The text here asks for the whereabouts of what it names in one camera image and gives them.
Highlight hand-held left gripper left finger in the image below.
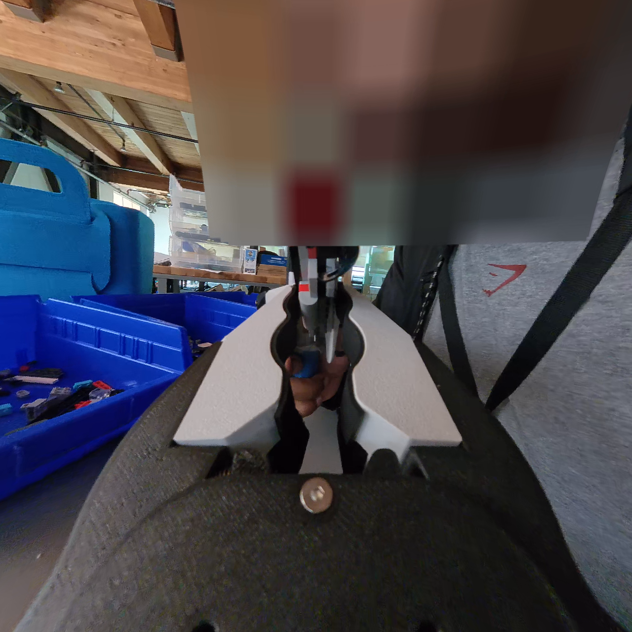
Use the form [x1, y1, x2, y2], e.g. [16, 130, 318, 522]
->
[173, 284, 300, 448]

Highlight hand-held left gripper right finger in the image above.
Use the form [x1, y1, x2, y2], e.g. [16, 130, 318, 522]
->
[343, 286, 463, 469]

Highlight toy brick assembly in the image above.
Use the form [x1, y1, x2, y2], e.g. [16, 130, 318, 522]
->
[289, 245, 346, 364]

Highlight person's right hand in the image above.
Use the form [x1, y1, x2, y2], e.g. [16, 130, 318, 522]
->
[285, 352, 351, 418]

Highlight blue plastic bin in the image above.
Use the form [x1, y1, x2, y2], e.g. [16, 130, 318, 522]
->
[71, 291, 260, 346]
[0, 295, 194, 502]

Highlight wooden workbench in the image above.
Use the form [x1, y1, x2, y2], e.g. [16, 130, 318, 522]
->
[152, 264, 289, 297]

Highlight grey sweatshirt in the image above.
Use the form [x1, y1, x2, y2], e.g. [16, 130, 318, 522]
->
[422, 133, 632, 632]

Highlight blue felt bag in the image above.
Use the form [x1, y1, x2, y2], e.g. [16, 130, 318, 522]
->
[90, 199, 156, 296]
[0, 137, 113, 302]

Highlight pile of loose toy bricks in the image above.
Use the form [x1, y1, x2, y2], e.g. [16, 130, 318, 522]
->
[0, 360, 125, 421]

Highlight clear plastic drawer organizer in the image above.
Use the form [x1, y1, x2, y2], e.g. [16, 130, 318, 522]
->
[168, 173, 248, 272]

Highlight black shoulder strap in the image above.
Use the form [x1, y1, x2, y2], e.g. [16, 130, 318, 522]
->
[486, 111, 632, 413]
[437, 245, 481, 396]

